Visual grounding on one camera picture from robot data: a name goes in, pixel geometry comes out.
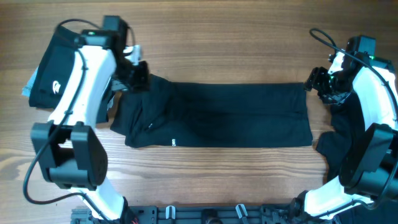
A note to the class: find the folded black shirt with logo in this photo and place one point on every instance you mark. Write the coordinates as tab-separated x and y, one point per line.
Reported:
54	70

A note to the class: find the folded grey garment underneath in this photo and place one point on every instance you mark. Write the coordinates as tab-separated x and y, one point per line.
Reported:
26	90

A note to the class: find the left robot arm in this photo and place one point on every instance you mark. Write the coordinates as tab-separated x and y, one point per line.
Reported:
77	78

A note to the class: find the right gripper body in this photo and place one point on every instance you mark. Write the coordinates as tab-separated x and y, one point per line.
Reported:
319	83

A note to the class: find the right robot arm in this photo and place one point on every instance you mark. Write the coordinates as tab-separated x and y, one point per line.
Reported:
368	174

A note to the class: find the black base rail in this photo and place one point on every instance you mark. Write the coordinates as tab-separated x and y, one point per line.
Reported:
264	214

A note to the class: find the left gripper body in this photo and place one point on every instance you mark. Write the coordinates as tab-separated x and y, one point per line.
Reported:
130	77

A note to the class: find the pile of black clothes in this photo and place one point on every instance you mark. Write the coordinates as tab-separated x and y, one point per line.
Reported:
347	121

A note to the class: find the black polo shirt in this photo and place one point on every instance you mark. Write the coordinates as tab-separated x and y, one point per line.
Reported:
214	115

